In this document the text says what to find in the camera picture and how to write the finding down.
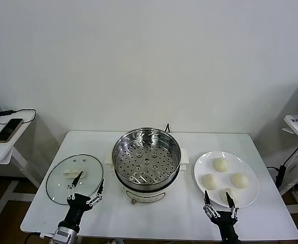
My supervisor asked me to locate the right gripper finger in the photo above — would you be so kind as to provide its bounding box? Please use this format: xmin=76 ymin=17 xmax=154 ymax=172
xmin=203 ymin=190 xmax=220 ymax=221
xmin=225 ymin=192 xmax=239 ymax=219

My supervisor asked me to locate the stainless steel steamer basket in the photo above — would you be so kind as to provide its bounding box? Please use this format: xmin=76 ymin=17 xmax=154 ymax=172
xmin=112 ymin=128 xmax=182 ymax=188

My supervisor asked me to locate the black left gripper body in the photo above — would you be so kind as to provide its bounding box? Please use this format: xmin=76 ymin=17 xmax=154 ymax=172
xmin=58 ymin=193 xmax=93 ymax=229

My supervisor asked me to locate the black power adapter with cable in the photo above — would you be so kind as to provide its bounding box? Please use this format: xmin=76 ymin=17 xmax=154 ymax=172
xmin=0 ymin=108 xmax=37 ymax=127

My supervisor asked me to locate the black cable with clamp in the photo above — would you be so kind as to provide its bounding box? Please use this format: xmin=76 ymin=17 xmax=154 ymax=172
xmin=265 ymin=137 xmax=298 ymax=190

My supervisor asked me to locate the white steamed baozi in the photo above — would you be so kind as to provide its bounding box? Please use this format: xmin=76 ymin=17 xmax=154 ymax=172
xmin=213 ymin=157 xmax=230 ymax=173
xmin=230 ymin=172 xmax=249 ymax=189
xmin=201 ymin=173 xmax=220 ymax=191
xmin=219 ymin=188 xmax=241 ymax=206

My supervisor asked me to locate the glass lid with white handle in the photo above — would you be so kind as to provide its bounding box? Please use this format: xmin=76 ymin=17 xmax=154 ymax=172
xmin=45 ymin=153 xmax=105 ymax=205

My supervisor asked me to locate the white round plate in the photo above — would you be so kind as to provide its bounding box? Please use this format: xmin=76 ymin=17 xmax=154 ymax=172
xmin=194 ymin=151 xmax=259 ymax=208

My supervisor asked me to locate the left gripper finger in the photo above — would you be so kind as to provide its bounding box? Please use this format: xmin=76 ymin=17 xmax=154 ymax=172
xmin=86 ymin=177 xmax=105 ymax=206
xmin=67 ymin=171 xmax=85 ymax=200

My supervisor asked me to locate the white electric cooker pot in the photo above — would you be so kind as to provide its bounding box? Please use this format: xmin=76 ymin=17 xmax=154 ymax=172
xmin=104 ymin=147 xmax=190 ymax=205

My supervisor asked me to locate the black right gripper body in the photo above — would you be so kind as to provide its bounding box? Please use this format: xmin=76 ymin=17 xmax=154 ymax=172
xmin=210 ymin=211 xmax=240 ymax=244

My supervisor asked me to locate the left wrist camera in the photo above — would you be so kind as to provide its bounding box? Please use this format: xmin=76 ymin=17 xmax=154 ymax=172
xmin=32 ymin=227 xmax=76 ymax=241

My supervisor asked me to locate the black smartphone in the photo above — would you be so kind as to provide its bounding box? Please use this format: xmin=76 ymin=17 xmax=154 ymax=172
xmin=0 ymin=118 xmax=24 ymax=143

